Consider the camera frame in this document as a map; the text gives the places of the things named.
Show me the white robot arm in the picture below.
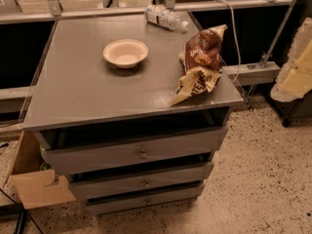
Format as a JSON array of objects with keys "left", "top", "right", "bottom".
[{"left": 270, "top": 18, "right": 312, "bottom": 102}]

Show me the grey drawer cabinet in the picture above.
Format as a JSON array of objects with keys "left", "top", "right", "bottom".
[{"left": 20, "top": 15, "right": 241, "bottom": 215}]

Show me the grey top drawer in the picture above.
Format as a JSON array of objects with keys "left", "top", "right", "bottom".
[{"left": 44, "top": 126, "right": 227, "bottom": 175}]

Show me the grey drawer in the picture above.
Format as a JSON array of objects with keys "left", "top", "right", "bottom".
[
  {"left": 69, "top": 162, "right": 214, "bottom": 201},
  {"left": 86, "top": 181, "right": 204, "bottom": 215},
  {"left": 44, "top": 126, "right": 227, "bottom": 175}
]

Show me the grey middle drawer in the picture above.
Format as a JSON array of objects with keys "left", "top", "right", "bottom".
[{"left": 69, "top": 162, "right": 214, "bottom": 201}]

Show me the grey bottom drawer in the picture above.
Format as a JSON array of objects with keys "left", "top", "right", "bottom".
[{"left": 86, "top": 181, "right": 204, "bottom": 215}]

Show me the brown and yellow chip bag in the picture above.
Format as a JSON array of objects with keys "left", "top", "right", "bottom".
[{"left": 171, "top": 24, "right": 227, "bottom": 105}]

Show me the white paper bowl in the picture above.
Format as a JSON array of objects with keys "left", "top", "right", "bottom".
[{"left": 102, "top": 39, "right": 148, "bottom": 69}]

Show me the clear plastic water bottle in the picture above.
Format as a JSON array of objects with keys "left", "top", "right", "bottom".
[{"left": 144, "top": 5, "right": 188, "bottom": 32}]

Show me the cardboard box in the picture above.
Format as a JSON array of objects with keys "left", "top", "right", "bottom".
[{"left": 10, "top": 132, "right": 76, "bottom": 210}]

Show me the white cable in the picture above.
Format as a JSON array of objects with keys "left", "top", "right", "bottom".
[{"left": 214, "top": 0, "right": 242, "bottom": 84}]

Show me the black floor cable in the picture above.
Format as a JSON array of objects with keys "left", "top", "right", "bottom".
[{"left": 0, "top": 188, "right": 45, "bottom": 234}]

